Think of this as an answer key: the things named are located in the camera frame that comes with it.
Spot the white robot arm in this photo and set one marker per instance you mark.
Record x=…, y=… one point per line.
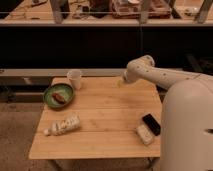
x=186, y=117

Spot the wooden folding table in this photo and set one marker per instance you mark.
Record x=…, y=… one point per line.
x=109, y=114

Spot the clear plastic bottle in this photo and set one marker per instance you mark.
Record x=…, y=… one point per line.
x=64, y=126

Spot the white sponge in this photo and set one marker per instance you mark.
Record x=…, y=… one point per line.
x=145, y=135

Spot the brown food in bowl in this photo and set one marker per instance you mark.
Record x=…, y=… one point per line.
x=58, y=98

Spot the black phone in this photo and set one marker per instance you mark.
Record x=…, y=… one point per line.
x=153, y=125

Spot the green bowl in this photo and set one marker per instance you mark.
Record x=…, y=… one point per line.
x=65, y=90

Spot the white ceramic cup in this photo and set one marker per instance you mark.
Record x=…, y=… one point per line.
x=74, y=76

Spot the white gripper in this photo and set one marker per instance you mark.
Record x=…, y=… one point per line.
x=121, y=82

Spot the metal shelf rail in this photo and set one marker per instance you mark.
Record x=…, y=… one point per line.
x=58, y=72

